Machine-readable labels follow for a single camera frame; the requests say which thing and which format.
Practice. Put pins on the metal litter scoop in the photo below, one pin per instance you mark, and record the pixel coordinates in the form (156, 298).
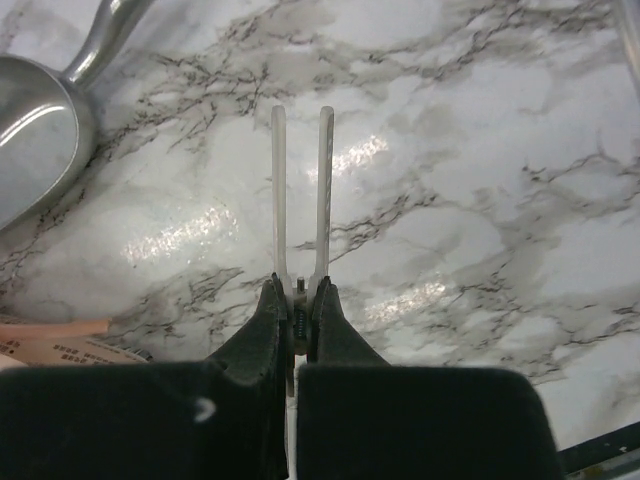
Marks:
(48, 126)

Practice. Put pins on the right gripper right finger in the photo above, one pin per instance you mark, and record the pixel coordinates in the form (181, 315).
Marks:
(359, 417)

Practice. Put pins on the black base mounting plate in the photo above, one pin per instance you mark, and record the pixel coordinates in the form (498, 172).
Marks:
(614, 455)

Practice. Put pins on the white bag sealing clip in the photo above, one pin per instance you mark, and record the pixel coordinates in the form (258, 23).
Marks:
(300, 294)

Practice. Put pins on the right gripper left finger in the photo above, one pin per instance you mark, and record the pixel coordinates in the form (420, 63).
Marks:
(222, 417)

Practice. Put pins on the orange cat litter bag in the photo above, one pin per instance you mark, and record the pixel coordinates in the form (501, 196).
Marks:
(27, 343)

